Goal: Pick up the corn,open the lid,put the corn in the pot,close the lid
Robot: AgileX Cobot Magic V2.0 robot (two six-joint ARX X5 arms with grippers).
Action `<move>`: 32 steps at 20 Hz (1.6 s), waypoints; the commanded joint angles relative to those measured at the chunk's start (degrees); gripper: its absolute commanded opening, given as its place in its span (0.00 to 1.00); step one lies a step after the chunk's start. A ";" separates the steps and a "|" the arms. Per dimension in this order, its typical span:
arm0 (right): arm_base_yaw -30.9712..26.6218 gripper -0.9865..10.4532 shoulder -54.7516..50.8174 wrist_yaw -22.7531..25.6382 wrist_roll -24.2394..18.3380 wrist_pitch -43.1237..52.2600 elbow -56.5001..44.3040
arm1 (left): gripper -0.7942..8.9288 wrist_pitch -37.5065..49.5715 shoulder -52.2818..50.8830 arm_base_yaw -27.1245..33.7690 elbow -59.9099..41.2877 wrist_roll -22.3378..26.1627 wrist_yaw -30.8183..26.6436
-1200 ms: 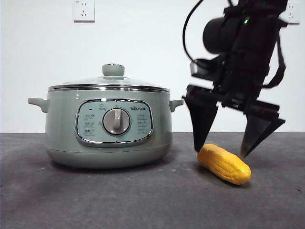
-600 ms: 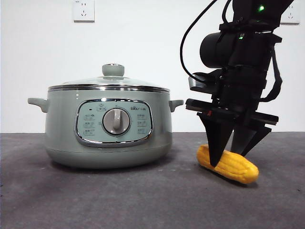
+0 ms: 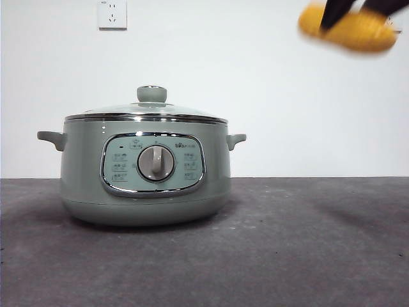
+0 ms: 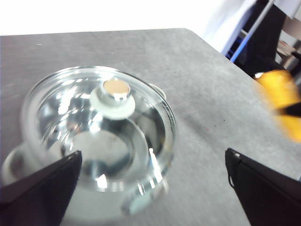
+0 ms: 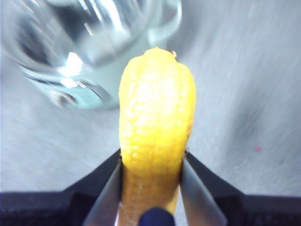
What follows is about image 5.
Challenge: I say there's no yellow corn cob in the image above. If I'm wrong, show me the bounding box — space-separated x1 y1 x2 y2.
119 46 197 226

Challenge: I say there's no pale green electric pot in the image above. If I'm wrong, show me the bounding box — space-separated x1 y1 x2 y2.
0 0 183 111

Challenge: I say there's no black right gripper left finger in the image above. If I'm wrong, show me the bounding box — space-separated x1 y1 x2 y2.
0 150 124 226

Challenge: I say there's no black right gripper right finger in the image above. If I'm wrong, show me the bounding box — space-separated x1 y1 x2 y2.
180 150 301 226

